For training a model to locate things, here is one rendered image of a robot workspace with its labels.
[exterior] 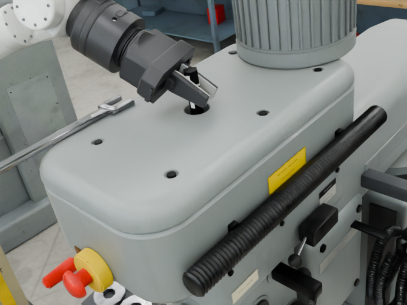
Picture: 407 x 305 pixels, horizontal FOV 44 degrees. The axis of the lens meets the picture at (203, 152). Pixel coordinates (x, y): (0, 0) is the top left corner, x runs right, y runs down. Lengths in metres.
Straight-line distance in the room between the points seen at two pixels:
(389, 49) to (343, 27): 0.39
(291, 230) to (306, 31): 0.31
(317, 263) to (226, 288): 0.27
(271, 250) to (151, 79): 0.31
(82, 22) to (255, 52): 0.27
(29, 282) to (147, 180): 2.88
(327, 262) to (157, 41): 0.52
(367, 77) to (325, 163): 0.37
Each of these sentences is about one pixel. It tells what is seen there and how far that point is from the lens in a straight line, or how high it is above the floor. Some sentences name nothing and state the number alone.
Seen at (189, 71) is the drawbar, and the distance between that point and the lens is 0.69.
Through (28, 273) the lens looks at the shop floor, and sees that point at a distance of 3.51.
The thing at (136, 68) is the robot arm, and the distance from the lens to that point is 0.69.
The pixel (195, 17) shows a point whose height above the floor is 0.23.
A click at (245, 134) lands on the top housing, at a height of 1.89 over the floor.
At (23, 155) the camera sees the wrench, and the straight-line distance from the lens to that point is 0.70.
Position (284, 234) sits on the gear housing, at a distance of 0.79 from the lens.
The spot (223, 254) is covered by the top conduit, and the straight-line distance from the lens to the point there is 0.60.
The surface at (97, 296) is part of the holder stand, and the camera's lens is 1.48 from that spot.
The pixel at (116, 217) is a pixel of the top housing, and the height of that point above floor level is 1.88.
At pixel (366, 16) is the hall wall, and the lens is 5.48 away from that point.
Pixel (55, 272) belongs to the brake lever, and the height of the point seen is 1.71.
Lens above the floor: 2.22
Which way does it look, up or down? 32 degrees down
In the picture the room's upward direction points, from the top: 10 degrees counter-clockwise
